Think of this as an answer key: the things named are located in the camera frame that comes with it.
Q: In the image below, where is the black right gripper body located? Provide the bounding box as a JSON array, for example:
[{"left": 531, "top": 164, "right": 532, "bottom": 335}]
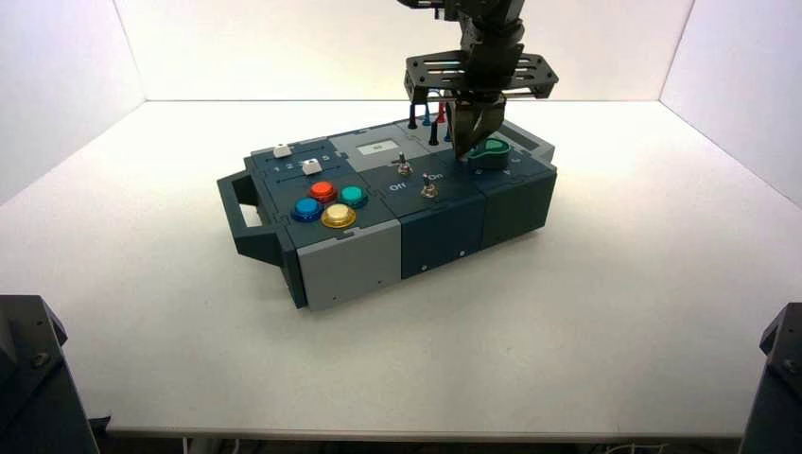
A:
[{"left": 404, "top": 25, "right": 560, "bottom": 107}]

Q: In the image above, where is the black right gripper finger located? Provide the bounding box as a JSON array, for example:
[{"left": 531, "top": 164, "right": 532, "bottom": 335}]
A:
[
  {"left": 452, "top": 99, "right": 481, "bottom": 159},
  {"left": 466, "top": 96, "right": 508, "bottom": 157}
]

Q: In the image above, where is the green rotary knob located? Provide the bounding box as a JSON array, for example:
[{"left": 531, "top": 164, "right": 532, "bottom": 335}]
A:
[{"left": 466, "top": 138, "right": 512, "bottom": 171}]

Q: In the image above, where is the black right robot arm base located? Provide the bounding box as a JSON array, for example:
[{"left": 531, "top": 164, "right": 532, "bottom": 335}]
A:
[{"left": 739, "top": 302, "right": 802, "bottom": 454}]

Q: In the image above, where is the black left robot arm base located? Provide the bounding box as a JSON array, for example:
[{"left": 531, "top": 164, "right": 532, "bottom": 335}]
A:
[{"left": 0, "top": 294, "right": 101, "bottom": 454}]

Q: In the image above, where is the teal round push button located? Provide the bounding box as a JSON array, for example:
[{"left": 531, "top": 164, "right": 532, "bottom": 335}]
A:
[{"left": 339, "top": 185, "right": 369, "bottom": 210}]

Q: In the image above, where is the yellow round push button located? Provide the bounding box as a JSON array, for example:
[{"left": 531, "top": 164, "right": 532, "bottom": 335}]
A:
[{"left": 321, "top": 203, "right": 357, "bottom": 230}]

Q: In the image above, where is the blue round push button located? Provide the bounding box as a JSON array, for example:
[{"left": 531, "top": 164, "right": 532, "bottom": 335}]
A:
[{"left": 290, "top": 198, "right": 323, "bottom": 223}]

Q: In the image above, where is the dark teal grey control box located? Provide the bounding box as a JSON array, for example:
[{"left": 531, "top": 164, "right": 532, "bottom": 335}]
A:
[{"left": 217, "top": 114, "right": 559, "bottom": 311}]

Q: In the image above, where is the black plug jumper cable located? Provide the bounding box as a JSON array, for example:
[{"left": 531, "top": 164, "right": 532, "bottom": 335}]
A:
[{"left": 407, "top": 101, "right": 441, "bottom": 147}]

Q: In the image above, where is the blue plug jumper cable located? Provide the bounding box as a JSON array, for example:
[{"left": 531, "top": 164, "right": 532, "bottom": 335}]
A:
[{"left": 423, "top": 102, "right": 454, "bottom": 143}]

